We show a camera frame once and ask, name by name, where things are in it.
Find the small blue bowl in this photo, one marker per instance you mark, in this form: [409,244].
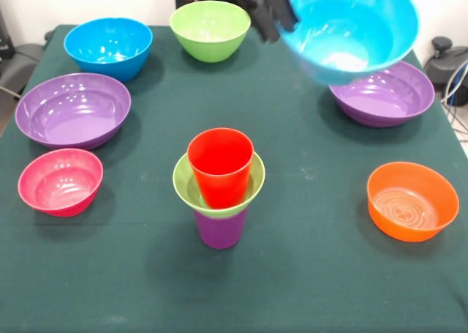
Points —
[347,29]

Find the red cup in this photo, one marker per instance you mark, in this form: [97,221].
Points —
[223,179]

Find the small green bowl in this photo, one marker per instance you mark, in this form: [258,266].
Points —
[183,186]

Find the purple cup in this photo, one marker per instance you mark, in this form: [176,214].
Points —
[219,234]

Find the large green bowl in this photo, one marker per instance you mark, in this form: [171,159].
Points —
[208,51]

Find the wide purple bowl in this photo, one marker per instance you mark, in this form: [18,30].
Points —
[387,106]
[73,120]

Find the black grey machine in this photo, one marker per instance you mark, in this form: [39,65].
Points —
[449,62]

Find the large blue bowl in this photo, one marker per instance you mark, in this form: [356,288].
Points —
[91,36]

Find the orange bowl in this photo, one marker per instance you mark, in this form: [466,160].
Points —
[409,230]

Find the black office chair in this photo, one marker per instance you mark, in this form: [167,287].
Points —
[22,62]

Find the pink bowl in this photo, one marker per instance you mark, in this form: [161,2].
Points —
[58,190]

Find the dark green tablecloth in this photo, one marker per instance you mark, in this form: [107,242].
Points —
[219,292]

